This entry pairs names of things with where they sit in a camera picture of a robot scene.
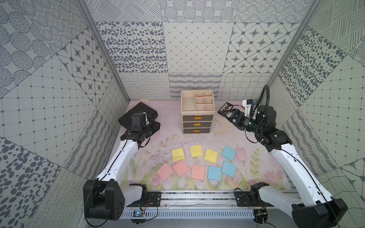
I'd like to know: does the beige drawer organizer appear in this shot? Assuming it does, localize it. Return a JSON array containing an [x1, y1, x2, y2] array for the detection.
[[181, 90, 215, 131]]

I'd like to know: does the blue sticky pad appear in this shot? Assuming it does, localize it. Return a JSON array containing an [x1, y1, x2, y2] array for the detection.
[[221, 161, 237, 178], [208, 166, 221, 181], [221, 146, 237, 162]]

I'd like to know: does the translucent drawer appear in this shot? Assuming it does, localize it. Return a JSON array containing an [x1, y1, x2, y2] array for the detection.
[[182, 115, 214, 122], [182, 122, 212, 128], [183, 128, 211, 134]]

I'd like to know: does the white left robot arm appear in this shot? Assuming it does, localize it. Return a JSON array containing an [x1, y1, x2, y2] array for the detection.
[[83, 113, 161, 221]]

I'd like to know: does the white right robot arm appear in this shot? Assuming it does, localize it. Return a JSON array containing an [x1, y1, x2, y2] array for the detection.
[[218, 103, 348, 228]]

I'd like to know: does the yellow sticky pad left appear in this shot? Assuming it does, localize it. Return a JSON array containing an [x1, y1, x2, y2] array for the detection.
[[172, 148, 185, 162]]

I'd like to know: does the yellow sticky pad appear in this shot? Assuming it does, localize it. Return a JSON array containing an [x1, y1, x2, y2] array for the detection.
[[204, 149, 219, 164], [190, 145, 203, 158], [172, 148, 185, 162]]

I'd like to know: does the yellow sticky pad right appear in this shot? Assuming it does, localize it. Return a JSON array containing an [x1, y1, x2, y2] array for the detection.
[[204, 149, 219, 164]]

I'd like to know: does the pink sticky pad left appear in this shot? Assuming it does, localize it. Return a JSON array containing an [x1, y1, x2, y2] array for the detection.
[[156, 163, 174, 181]]

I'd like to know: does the pink sticky pad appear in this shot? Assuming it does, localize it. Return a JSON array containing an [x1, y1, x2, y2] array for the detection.
[[173, 160, 190, 177], [191, 165, 205, 181], [156, 163, 174, 181]]

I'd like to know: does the yellow sticky pad middle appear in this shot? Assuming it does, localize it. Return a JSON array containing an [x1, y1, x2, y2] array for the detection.
[[190, 145, 203, 158]]

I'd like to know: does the pink sticky pad middle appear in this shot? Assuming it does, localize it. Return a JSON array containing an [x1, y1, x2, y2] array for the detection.
[[173, 160, 190, 177]]

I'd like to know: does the pink sticky pad right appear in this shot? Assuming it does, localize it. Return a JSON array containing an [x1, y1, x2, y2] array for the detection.
[[191, 165, 205, 181]]

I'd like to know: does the black battery holder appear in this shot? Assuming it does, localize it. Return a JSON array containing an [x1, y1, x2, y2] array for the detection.
[[219, 102, 246, 112]]

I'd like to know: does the black plastic tool case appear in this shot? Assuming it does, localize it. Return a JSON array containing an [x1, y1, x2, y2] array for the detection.
[[118, 102, 158, 128]]

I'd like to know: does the white glue bottle orange cap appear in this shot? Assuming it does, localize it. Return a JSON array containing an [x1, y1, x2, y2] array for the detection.
[[242, 99, 254, 117]]

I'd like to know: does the floral pink table mat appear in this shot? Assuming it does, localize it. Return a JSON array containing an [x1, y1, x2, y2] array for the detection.
[[120, 101, 291, 190]]

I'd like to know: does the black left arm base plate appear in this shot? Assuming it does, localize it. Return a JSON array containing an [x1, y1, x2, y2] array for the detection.
[[127, 192, 162, 207]]

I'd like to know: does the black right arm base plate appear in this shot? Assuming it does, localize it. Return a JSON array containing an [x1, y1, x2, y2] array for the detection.
[[234, 191, 273, 208]]

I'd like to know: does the aluminium mounting rail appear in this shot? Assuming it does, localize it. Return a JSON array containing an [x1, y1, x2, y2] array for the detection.
[[81, 189, 317, 220]]

